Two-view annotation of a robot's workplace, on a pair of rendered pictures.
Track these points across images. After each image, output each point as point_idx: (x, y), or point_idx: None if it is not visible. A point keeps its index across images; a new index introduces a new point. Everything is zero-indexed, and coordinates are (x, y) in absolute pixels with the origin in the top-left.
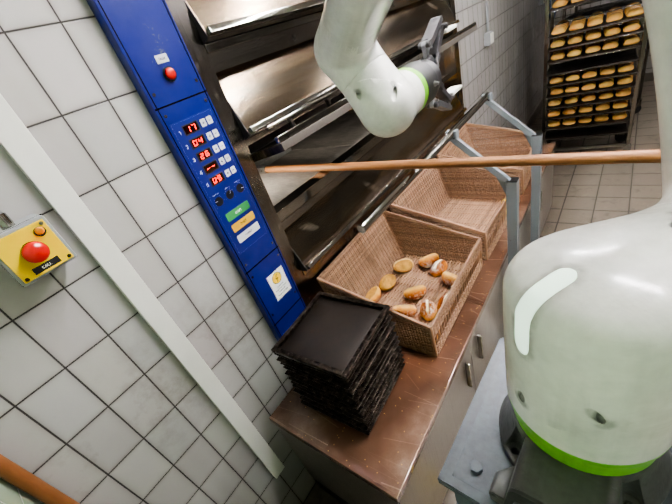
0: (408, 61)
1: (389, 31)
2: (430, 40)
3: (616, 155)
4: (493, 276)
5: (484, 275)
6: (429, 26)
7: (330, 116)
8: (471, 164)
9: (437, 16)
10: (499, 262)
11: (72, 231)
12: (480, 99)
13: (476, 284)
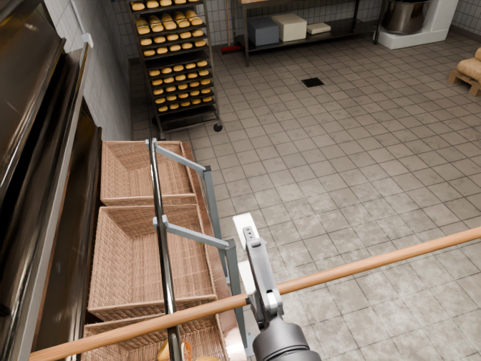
0: (64, 140)
1: (3, 89)
2: (279, 295)
3: (370, 266)
4: (237, 332)
5: (229, 335)
6: (255, 261)
7: (25, 344)
8: (249, 304)
9: (257, 240)
10: (231, 310)
11: None
12: (152, 152)
13: (229, 352)
